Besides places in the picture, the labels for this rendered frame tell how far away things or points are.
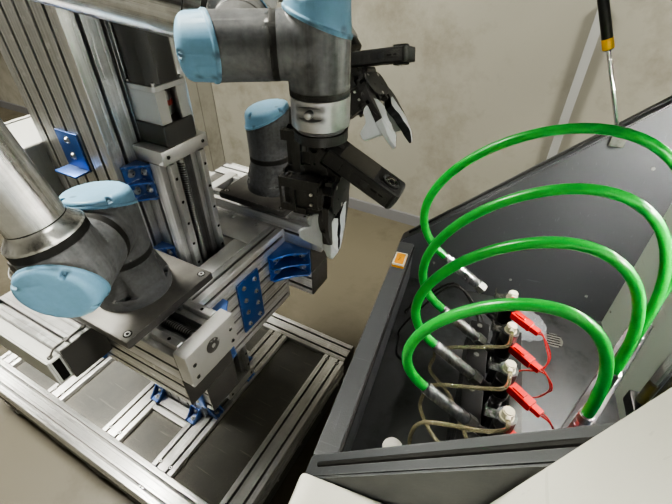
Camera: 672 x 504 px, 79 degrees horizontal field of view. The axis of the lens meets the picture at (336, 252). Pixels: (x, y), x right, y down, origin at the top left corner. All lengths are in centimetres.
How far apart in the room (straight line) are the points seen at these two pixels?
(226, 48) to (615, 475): 52
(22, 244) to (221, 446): 111
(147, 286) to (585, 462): 74
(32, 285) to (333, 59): 51
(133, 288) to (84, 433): 101
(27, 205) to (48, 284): 11
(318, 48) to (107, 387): 164
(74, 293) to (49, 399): 131
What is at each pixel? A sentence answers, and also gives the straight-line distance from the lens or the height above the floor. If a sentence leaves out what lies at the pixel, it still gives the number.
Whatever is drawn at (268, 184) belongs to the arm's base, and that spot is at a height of 108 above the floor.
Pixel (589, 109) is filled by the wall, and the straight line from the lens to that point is 244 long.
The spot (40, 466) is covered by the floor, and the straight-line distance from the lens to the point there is 211.
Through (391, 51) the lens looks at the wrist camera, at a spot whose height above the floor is 146.
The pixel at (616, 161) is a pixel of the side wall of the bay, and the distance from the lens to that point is 101.
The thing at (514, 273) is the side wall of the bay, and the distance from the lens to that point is 116.
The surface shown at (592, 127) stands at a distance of 64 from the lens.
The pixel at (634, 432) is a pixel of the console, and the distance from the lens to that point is 41.
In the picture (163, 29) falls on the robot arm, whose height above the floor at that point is 152.
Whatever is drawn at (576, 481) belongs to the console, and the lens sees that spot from 45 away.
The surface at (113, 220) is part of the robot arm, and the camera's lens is 78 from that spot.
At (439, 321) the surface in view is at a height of 126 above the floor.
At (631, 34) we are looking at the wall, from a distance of 237.
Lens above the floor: 162
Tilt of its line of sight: 38 degrees down
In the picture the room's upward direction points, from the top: straight up
